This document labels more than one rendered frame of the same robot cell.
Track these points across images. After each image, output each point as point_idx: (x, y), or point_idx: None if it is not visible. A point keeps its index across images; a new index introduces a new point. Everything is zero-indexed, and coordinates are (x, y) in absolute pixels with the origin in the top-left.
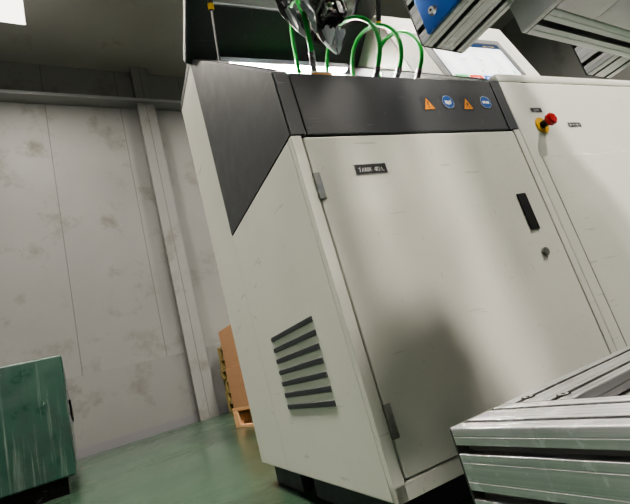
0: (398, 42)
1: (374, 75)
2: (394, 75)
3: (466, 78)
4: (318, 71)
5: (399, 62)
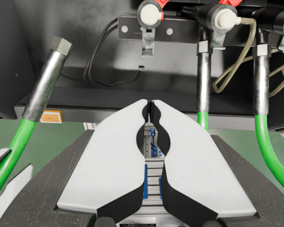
0: (267, 165)
1: (196, 93)
2: (256, 95)
3: None
4: (47, 122)
5: (254, 124)
